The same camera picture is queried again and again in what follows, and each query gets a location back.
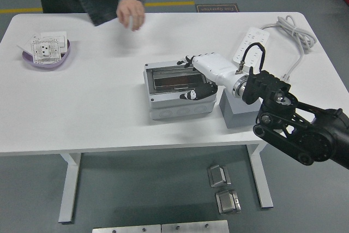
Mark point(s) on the silver metal robot foot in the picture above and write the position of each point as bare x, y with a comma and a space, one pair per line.
227, 203
218, 175

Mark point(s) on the white table leg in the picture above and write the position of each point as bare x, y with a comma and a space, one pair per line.
260, 178
69, 184

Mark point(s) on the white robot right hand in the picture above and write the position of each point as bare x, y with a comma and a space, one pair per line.
215, 65

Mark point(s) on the grey electrical box with lid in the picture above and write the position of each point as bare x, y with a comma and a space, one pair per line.
169, 104

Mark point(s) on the white power strip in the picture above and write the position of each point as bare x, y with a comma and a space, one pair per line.
252, 38

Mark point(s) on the white socket panel with holes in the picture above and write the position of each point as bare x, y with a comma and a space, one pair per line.
45, 50

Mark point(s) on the person's left hand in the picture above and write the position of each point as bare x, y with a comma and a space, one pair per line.
131, 12

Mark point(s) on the silver metal plate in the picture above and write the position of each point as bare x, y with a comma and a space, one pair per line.
195, 227

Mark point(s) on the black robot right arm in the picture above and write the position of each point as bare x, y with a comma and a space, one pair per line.
300, 134

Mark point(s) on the white switch panel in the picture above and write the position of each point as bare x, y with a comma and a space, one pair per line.
61, 39

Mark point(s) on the white card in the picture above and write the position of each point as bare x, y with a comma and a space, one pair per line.
27, 43

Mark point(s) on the grey cube block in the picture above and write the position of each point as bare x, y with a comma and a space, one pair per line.
237, 113

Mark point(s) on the purple bowl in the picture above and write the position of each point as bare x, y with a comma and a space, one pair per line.
64, 55

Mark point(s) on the dark floor sign mat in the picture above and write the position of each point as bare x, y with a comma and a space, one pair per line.
216, 8

